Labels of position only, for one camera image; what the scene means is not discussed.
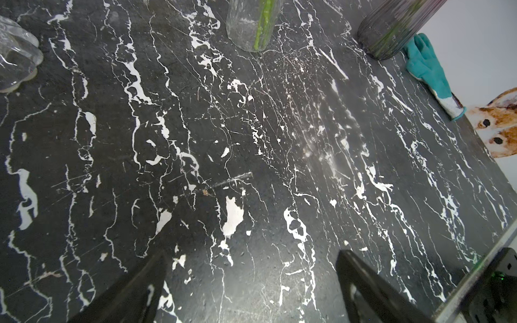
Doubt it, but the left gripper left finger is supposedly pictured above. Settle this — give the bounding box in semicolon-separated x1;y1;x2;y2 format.
69;250;166;322

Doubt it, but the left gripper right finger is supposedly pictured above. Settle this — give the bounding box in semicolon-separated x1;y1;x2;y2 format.
336;250;432;322

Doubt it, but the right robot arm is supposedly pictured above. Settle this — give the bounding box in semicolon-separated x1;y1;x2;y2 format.
461;248;516;323

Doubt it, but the teal rubber glove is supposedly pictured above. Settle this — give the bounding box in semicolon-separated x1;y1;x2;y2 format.
404;33;466;121

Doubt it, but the yellow fluted vase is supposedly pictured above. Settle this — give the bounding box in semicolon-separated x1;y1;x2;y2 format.
1;16;44;94

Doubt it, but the purple glass vase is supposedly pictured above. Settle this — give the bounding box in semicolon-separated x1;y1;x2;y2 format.
356;0;446;61

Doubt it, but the clear glass cylinder vase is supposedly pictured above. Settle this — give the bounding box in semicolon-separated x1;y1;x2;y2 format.
226;0;285;52

